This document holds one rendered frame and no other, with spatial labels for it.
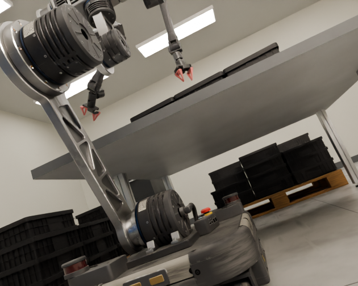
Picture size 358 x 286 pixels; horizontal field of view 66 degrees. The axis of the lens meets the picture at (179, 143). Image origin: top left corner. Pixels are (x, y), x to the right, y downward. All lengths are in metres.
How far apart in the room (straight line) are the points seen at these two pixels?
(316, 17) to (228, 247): 5.33
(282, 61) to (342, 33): 0.20
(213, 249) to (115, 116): 5.15
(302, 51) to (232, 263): 0.69
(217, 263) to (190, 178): 4.37
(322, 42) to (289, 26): 4.63
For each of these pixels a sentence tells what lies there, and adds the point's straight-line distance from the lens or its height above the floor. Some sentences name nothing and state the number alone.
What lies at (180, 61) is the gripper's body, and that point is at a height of 1.18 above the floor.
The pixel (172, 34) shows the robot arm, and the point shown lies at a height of 1.38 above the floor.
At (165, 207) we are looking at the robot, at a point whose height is 0.36.
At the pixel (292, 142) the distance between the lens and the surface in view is 3.29.
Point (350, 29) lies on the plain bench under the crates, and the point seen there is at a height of 0.67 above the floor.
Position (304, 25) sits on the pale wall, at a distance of 5.70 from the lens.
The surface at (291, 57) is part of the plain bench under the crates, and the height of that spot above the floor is 0.67.
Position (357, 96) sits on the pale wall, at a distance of 5.38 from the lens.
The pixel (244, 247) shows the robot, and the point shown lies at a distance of 0.72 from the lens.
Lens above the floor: 0.35
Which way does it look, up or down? 12 degrees up
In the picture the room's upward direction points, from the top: 22 degrees counter-clockwise
